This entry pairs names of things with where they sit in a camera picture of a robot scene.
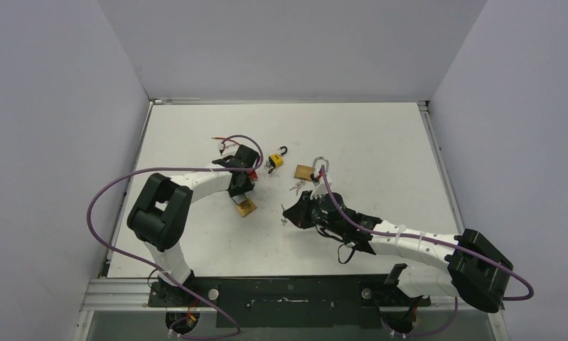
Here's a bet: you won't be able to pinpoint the red cable lock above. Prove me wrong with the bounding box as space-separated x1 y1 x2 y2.
212 136 258 182

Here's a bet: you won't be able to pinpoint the brass padlock long shackle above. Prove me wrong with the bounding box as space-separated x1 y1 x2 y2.
231 194 257 217

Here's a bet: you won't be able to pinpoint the keys of yellow padlock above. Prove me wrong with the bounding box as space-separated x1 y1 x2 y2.
264 163 276 174

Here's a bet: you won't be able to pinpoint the brass padlock short shackle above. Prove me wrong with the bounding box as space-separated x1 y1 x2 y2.
293 156 330 182

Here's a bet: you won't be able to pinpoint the yellow black padlock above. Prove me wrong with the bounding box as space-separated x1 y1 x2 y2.
268 146 288 169

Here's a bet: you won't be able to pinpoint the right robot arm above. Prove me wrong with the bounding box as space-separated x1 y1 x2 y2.
283 190 513 313

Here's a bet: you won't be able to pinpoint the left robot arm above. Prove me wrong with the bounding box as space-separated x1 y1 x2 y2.
127 145 260 306

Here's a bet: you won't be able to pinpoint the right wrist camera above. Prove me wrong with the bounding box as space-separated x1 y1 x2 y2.
310 171 333 200

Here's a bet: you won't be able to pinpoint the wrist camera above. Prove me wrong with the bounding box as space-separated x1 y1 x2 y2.
310 171 333 200
218 141 239 155

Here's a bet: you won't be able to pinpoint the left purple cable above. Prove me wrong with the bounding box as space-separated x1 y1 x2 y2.
86 135 264 341

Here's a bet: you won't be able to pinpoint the purple cable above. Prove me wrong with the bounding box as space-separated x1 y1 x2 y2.
318 164 535 339
86 135 264 341

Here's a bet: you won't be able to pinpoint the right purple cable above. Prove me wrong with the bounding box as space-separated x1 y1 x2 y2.
318 164 535 339

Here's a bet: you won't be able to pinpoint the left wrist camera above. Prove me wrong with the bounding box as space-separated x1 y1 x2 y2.
218 141 239 155

